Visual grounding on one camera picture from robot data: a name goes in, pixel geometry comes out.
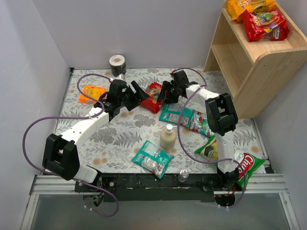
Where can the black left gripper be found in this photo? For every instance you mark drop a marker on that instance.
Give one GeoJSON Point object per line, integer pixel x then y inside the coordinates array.
{"type": "Point", "coordinates": [131, 97]}

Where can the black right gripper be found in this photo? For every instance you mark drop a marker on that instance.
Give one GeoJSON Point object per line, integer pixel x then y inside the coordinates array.
{"type": "Point", "coordinates": [169, 91]}

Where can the red candy bag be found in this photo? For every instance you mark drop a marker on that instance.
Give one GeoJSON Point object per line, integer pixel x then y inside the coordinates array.
{"type": "Point", "coordinates": [271, 25]}
{"type": "Point", "coordinates": [151, 104]}

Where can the orange candy bag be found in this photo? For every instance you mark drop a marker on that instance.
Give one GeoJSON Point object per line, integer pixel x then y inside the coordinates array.
{"type": "Point", "coordinates": [236, 7]}

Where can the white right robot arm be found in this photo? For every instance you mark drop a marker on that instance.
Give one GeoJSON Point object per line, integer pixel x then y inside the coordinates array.
{"type": "Point", "coordinates": [221, 116]}

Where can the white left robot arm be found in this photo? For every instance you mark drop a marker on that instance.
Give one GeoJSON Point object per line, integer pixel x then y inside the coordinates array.
{"type": "Point", "coordinates": [61, 155]}

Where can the Fox's candy bag front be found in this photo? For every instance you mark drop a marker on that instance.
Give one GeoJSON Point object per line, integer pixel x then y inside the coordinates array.
{"type": "Point", "coordinates": [198, 122]}

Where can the teal candy bag near edge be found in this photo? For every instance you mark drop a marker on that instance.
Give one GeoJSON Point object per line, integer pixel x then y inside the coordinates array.
{"type": "Point", "coordinates": [152, 158]}

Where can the wooden shelf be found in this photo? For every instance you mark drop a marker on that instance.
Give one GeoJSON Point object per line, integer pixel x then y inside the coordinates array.
{"type": "Point", "coordinates": [255, 72]}

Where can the teal Fox's bag back side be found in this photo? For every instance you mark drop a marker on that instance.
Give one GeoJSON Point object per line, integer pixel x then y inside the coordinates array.
{"type": "Point", "coordinates": [170, 113]}

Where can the floral table mat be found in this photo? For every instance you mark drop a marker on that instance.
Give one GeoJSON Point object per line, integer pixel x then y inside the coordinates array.
{"type": "Point", "coordinates": [111, 148]}

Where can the tape roll dark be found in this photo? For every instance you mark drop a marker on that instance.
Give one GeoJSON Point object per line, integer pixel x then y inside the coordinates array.
{"type": "Point", "coordinates": [118, 65]}

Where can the orange snack box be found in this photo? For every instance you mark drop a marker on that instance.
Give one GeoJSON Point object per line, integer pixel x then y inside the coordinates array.
{"type": "Point", "coordinates": [92, 91]}

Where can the beige pump soap bottle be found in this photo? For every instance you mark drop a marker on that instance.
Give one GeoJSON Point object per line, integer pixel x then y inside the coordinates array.
{"type": "Point", "coordinates": [168, 137]}

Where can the clear small bottle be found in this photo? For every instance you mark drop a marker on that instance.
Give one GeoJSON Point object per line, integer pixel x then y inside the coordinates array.
{"type": "Point", "coordinates": [183, 175]}

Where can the green cassava chips bag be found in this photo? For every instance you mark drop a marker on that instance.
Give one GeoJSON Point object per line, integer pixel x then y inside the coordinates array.
{"type": "Point", "coordinates": [248, 162]}

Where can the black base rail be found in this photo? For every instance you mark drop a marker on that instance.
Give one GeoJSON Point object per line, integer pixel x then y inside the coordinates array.
{"type": "Point", "coordinates": [109, 187]}

